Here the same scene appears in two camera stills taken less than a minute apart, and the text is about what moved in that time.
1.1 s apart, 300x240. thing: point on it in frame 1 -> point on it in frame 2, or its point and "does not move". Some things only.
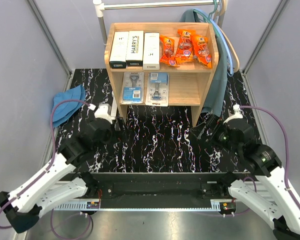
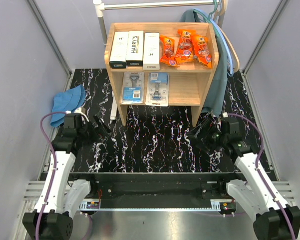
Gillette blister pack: x=157 y=89 does not move
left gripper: x=122 y=135 -> x=102 y=128
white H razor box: x=151 y=51 does not move
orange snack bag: x=166 y=54 does not move
